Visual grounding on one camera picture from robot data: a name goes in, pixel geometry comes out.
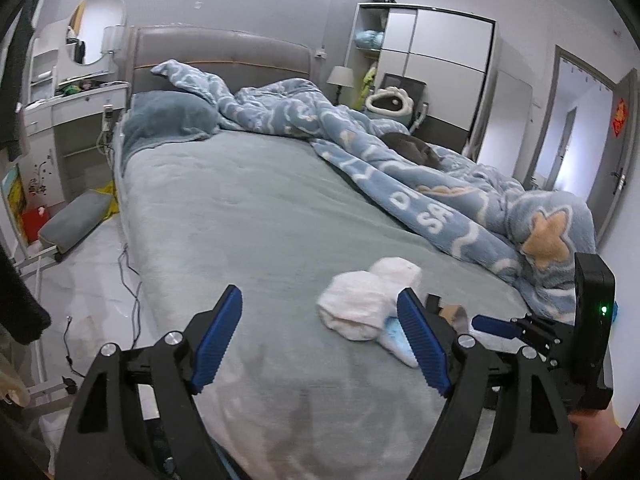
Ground blue tissue pack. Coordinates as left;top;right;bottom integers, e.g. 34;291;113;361
376;316;419;368

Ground white wardrobe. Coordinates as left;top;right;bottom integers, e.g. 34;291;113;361
343;2;499;153

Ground white bedside lamp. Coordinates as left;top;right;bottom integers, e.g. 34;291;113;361
326;65;354;105

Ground white flower cat bed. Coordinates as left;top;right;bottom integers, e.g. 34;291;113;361
364;87;414;120

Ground grey room door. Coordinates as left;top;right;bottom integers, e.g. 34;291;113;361
524;47;639;242

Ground grey-green sheeted bed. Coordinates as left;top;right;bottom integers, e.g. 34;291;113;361
115;131;526;479

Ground cardboard tape roll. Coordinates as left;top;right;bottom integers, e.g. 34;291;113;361
438;304;470;334

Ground grey floor cushion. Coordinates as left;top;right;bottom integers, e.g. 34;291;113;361
38;190;112;255

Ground person's right hand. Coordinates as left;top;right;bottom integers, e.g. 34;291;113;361
568;403;623;474

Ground black hanging garment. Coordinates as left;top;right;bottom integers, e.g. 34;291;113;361
0;250;51;346

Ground dark cat on bed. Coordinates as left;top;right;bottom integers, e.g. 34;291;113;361
380;132;442;169

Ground black floor cable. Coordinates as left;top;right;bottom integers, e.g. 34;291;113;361
60;244;144;391

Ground white dressing table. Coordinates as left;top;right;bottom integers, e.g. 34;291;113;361
18;20;128;214

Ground grey padded headboard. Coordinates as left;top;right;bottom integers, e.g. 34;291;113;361
125;25;317;96

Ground round wall mirror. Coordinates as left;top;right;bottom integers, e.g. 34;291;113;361
65;0;126;65

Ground blue patterned fleece blanket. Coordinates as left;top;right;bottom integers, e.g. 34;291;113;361
151;60;596;322

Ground blue-grey pillow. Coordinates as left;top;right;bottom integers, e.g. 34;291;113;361
122;91;219;165

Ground yellow bag by bed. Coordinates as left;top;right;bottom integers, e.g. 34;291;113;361
94;181;122;221

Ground white socks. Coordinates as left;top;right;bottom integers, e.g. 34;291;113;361
317;257;422;341

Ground red container on floor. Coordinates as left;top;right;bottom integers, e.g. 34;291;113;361
21;206;50;244

